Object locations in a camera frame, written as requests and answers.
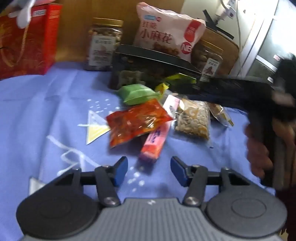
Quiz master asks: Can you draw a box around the brown cushion mat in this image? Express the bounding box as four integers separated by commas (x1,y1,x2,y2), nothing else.
203,27,240,76

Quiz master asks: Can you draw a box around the red orange snack packet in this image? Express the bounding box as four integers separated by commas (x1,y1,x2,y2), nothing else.
106,98,174,149

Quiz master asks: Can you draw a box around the pastel plush toy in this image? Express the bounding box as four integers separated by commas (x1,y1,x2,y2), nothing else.
8,0,37,29

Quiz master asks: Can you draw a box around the yellow candy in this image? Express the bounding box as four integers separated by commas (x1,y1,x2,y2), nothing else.
154,83,170,94

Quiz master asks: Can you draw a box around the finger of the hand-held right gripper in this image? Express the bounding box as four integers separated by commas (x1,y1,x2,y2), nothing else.
184,77,274,110

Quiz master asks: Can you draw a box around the pink snack bar packet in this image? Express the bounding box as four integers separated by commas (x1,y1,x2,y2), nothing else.
139,120,172,163

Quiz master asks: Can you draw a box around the black tape cross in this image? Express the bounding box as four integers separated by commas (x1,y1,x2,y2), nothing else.
202,9,234,40

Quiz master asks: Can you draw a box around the dark printed tin box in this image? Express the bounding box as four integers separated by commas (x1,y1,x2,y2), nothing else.
110,44,203,93

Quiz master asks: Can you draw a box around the wooden board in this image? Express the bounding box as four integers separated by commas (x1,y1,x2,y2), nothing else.
53,0,185,63

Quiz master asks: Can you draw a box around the white pink slim packet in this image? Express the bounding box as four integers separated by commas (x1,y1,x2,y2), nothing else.
163,94,181,117

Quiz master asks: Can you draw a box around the light nut jar gold lid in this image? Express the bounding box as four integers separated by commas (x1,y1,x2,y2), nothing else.
84,17,124,72

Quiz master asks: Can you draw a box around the white window frame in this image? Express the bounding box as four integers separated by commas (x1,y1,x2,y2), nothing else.
231,0,296,84

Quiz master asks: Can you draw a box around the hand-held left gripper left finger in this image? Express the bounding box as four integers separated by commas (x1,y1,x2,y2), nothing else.
50,156,128,208

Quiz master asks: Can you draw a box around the green yellow snack packet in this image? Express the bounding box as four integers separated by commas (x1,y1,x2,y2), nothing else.
162,73,197,87

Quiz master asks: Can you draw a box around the dark nut jar gold lid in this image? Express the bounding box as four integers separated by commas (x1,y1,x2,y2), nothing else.
191,38,228,82

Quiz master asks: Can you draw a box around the red gift box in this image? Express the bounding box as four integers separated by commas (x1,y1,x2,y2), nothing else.
0,3,63,80

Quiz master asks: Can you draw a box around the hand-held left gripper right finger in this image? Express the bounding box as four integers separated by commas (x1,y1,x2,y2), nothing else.
170,156,250,208

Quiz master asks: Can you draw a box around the large pink snack bag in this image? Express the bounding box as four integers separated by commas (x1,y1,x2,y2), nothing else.
133,2,206,63

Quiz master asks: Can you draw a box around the blue printed cloth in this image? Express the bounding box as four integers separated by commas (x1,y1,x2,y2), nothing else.
0,61,285,241

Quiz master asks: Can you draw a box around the white power strip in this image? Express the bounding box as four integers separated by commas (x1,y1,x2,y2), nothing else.
215,0,236,21

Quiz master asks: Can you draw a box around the clear mixed nuts packet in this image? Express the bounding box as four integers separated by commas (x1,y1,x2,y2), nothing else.
174,98,212,141

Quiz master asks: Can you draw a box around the person's right hand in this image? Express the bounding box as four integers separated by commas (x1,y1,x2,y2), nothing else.
245,122,274,179

